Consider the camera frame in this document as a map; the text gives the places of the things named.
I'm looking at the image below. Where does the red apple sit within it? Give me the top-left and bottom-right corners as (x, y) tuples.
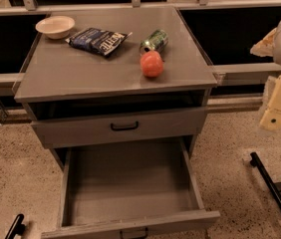
(140, 51), (163, 78)

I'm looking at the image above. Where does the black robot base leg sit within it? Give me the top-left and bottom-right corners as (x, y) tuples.
(249, 151), (281, 235)

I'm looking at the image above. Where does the closed grey upper drawer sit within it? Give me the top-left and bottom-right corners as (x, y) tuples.
(32, 108), (206, 148)

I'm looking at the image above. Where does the grey drawer cabinet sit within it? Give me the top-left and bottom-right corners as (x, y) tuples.
(15, 7), (216, 164)

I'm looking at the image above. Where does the open grey lower drawer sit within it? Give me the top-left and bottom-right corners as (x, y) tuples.
(42, 137), (220, 239)

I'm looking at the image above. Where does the green soda can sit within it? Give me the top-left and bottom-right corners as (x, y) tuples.
(140, 29), (168, 54)

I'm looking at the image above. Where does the blue chip bag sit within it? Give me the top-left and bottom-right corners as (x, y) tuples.
(66, 28), (133, 57)

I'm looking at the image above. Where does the white bowl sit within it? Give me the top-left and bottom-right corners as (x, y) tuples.
(36, 16), (75, 40)

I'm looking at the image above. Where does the black leg at bottom left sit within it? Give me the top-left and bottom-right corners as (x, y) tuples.
(5, 214), (26, 239)

